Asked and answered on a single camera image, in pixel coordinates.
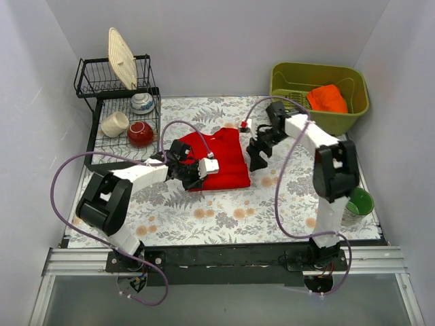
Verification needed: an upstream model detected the red t shirt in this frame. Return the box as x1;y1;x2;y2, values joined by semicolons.
190;128;251;192

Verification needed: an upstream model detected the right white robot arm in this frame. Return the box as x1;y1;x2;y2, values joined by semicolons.
239;96;360;270

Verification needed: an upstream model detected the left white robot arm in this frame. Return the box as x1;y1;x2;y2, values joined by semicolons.
75;140;215;272

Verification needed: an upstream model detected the red bowl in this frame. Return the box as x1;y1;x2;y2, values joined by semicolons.
127;121;154;148

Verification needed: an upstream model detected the orange t shirt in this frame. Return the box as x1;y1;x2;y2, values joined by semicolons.
307;84;348;113

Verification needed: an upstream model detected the green plastic bin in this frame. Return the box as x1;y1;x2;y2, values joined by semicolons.
269;62;369;136

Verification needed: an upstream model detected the blue white ceramic bowl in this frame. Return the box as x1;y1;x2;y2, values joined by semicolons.
130;93;155;115

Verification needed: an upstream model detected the cream ceramic cup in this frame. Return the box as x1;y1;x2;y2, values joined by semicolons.
101;111;130;138

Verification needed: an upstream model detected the green inside mug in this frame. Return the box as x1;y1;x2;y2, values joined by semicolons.
341;187;375;227

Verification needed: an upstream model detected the cream woven plate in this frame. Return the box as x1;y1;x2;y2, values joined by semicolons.
108;27;137;90

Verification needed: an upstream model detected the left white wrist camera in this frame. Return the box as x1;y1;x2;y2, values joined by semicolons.
198;158;220;179

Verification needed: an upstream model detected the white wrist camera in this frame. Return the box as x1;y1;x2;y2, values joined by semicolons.
198;158;220;179
238;118;258;139

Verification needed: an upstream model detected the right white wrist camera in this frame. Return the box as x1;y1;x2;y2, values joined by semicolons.
238;118;258;139

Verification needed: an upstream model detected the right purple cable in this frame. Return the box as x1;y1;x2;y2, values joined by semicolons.
239;96;353;295

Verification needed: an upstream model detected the purple cable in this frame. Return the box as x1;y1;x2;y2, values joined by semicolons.
50;120;215;306
239;96;353;295

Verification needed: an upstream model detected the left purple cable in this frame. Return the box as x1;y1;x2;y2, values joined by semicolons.
50;120;215;306

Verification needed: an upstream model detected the black wire dish rack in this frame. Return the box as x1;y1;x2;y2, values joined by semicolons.
74;54;161;170

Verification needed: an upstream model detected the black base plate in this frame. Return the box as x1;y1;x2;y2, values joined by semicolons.
105;242;328;287

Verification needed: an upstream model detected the aluminium rail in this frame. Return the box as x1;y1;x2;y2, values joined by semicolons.
42;246;408;276

